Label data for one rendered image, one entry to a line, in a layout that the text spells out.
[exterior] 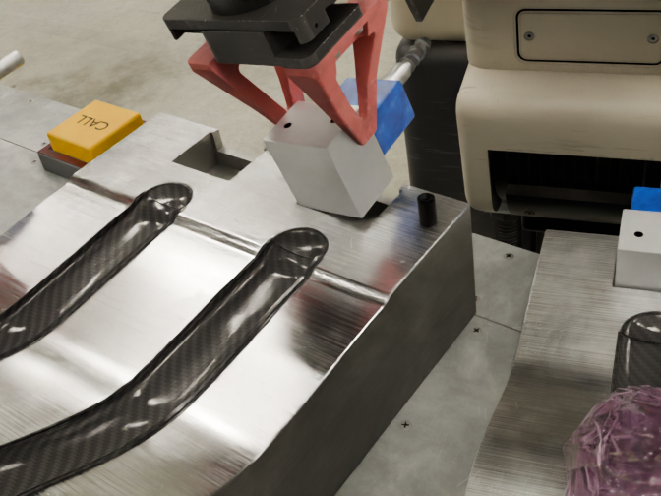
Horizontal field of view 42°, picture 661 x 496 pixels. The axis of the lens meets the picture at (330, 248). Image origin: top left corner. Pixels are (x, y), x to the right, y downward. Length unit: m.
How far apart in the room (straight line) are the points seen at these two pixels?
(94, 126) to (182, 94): 1.82
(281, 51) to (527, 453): 0.22
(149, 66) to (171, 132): 2.18
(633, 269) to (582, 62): 0.33
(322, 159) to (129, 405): 0.16
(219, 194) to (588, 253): 0.23
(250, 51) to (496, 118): 0.38
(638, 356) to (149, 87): 2.31
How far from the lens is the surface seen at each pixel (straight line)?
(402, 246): 0.48
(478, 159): 0.82
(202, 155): 0.62
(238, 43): 0.44
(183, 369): 0.46
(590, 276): 0.51
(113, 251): 0.55
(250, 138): 2.31
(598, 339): 0.48
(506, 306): 0.57
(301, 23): 0.41
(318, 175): 0.49
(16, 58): 0.69
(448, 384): 0.53
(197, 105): 2.52
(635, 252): 0.49
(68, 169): 0.78
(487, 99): 0.78
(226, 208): 0.54
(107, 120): 0.78
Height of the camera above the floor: 1.20
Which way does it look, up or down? 40 degrees down
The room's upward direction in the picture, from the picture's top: 11 degrees counter-clockwise
